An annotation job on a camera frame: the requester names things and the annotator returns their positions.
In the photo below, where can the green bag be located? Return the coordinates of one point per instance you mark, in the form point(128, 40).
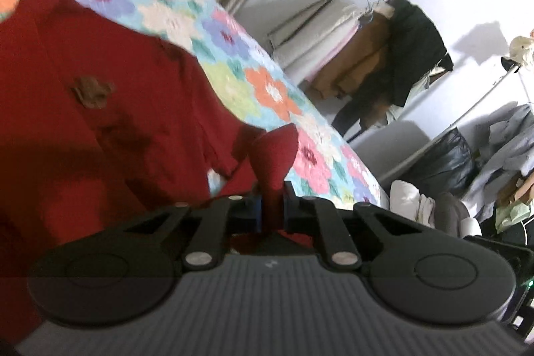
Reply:
point(515, 216)

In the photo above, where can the white cloth pile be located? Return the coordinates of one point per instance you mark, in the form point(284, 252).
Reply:
point(406, 197)

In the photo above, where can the grey clothes pile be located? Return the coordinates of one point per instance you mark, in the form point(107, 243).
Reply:
point(507, 143)

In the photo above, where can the cream hat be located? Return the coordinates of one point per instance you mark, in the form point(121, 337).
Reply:
point(522, 49)

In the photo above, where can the grey cushion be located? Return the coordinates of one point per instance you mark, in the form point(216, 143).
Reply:
point(457, 214)

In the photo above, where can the black hanging coat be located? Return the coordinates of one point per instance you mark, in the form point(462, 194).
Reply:
point(411, 47)

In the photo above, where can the black plastic bag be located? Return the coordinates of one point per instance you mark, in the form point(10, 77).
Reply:
point(442, 160)

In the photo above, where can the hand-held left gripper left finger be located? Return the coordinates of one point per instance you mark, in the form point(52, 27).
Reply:
point(255, 210)

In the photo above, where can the floral patchwork blanket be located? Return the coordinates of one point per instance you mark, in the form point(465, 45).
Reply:
point(233, 60)

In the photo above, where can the red garment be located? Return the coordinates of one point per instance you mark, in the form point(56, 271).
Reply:
point(104, 122)

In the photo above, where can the white metal pole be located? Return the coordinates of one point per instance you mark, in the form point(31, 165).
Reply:
point(471, 105)

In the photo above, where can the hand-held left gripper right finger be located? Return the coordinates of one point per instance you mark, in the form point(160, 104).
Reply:
point(288, 211)

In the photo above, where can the brown hanging coat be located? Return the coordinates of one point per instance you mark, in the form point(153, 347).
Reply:
point(363, 55)

